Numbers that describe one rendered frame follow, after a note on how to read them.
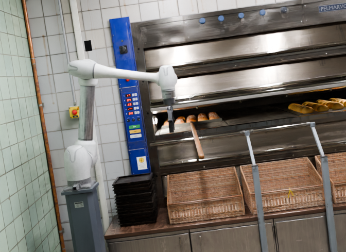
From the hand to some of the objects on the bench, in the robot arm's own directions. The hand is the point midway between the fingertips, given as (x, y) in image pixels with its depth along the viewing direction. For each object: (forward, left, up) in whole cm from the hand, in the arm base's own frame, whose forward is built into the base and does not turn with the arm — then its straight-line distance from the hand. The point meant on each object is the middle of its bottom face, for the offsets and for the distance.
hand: (172, 129), depth 316 cm
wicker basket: (+133, +59, -72) cm, 162 cm away
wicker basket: (+14, +54, -72) cm, 91 cm away
